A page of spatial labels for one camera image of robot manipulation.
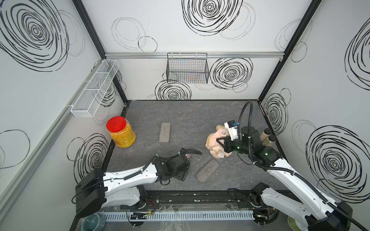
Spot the red lid yellow jar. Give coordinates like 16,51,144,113
106,116,136,148

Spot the black wire basket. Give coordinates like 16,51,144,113
166,53,210,84

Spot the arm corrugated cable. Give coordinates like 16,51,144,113
237,100,368,231
124,148,203,181

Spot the brown spice bottle far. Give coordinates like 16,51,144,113
260,128,272,141

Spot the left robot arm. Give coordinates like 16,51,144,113
73,149,192,218

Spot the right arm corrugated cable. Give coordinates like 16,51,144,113
237,100,368,231

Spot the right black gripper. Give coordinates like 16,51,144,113
215,134,251,156

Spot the green tape roll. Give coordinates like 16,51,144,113
287,217,302,231

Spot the white slotted cable duct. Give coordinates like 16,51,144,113
102,210,255,222

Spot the grey oval eyeglass case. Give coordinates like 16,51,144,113
196,160,219,183

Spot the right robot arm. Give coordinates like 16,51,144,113
215,125,353,231

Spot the brown spice bottle near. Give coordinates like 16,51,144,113
263,135,277,147

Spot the teal tape roll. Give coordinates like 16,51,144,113
81,213,106,231

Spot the white mesh shelf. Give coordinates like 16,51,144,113
70,59,119,118

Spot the brown spice bottle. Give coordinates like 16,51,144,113
260,128,272,141
263,135,277,147

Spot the grey rectangular eyeglass case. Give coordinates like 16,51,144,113
159,122,171,143

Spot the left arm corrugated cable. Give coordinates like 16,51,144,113
124,148,203,181

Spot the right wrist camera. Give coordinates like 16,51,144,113
224,120,239,141

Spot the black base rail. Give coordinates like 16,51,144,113
80,190,301,209

